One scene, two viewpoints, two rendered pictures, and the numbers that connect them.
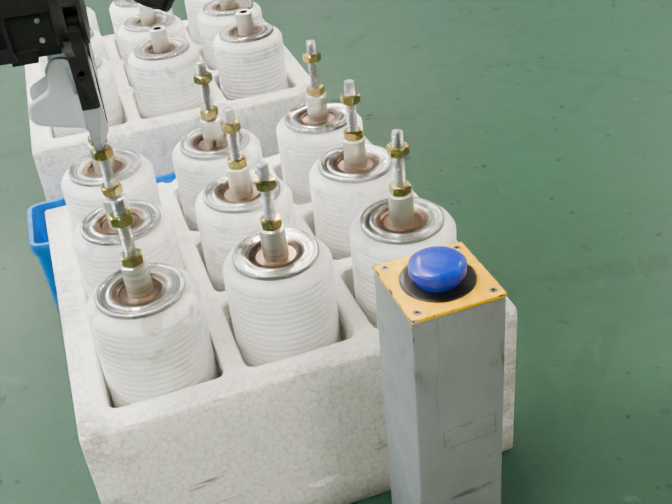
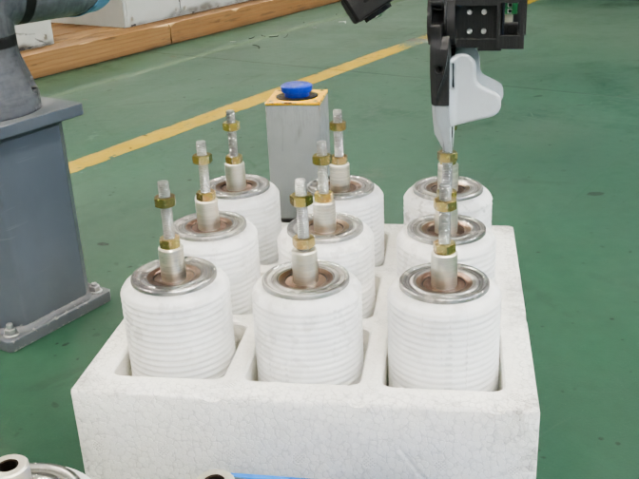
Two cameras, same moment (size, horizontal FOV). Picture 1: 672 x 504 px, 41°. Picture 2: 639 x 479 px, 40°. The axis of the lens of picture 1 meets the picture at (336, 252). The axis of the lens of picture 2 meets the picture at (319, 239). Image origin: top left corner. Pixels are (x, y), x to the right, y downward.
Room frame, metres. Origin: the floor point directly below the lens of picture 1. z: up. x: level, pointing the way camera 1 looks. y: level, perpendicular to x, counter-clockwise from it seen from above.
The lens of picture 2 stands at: (1.47, 0.42, 0.57)
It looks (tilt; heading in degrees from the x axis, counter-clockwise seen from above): 23 degrees down; 206
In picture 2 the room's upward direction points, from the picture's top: 3 degrees counter-clockwise
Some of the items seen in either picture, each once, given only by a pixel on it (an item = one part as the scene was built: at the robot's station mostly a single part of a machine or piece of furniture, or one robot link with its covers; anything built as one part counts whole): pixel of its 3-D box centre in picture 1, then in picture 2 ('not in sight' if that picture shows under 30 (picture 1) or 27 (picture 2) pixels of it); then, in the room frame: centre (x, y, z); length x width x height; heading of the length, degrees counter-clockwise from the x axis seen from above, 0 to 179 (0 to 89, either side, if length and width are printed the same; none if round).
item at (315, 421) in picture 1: (264, 321); (331, 370); (0.75, 0.08, 0.09); 0.39 x 0.39 x 0.18; 16
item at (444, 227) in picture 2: not in sight; (444, 227); (0.83, 0.23, 0.30); 0.01 x 0.01 x 0.08
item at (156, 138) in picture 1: (170, 122); not in sight; (1.27, 0.23, 0.09); 0.39 x 0.39 x 0.18; 15
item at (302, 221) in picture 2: (206, 96); (302, 221); (0.86, 0.12, 0.31); 0.01 x 0.01 x 0.08
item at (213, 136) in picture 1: (212, 131); (304, 266); (0.86, 0.12, 0.26); 0.02 x 0.02 x 0.03
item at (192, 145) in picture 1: (214, 142); (305, 279); (0.86, 0.12, 0.25); 0.08 x 0.08 x 0.01
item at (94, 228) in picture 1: (120, 222); (446, 230); (0.72, 0.20, 0.25); 0.08 x 0.08 x 0.01
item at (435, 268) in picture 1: (437, 272); (297, 91); (0.49, -0.07, 0.32); 0.04 x 0.04 x 0.02
